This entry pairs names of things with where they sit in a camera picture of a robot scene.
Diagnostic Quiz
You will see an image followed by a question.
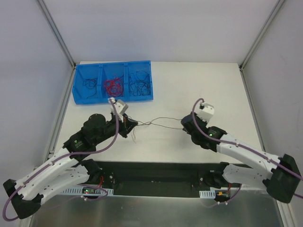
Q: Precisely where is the brown thin wire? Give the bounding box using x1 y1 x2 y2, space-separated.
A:
131 117 187 144

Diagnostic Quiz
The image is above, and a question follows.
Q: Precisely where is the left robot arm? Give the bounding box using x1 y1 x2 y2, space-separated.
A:
2 114 138 221

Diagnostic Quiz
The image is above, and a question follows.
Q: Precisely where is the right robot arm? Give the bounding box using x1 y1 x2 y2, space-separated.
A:
181 113 303 203

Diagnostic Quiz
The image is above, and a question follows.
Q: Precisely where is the blue plastic divided bin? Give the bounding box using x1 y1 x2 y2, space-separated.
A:
72 61 153 105

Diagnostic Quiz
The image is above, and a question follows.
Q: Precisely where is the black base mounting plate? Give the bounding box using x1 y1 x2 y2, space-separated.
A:
78 160 254 197

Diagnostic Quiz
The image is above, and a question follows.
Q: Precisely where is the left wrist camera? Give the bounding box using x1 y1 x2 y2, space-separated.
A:
108 97 128 122

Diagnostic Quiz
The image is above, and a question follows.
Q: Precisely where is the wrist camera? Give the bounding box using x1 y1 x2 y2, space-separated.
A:
197 101 214 123
108 97 128 122

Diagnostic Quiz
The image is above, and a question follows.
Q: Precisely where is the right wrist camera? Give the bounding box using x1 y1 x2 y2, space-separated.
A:
197 101 214 123

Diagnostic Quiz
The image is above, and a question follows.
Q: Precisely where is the right white cable duct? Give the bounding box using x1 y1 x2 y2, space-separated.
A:
199 190 216 199

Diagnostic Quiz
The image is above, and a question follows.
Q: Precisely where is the white cable duct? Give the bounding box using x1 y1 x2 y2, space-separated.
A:
59 186 114 196
199 190 216 199

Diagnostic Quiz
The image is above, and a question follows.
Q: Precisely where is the left white cable duct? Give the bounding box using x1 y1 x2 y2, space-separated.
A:
59 186 114 196

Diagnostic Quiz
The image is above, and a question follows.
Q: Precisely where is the left aluminium frame post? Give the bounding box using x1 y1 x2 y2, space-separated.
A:
36 0 76 69

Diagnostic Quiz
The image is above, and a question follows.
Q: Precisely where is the aluminium frame post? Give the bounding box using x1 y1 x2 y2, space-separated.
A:
239 0 287 71
36 0 76 69

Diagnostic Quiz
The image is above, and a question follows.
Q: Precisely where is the right aluminium frame post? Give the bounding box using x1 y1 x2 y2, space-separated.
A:
239 0 287 71

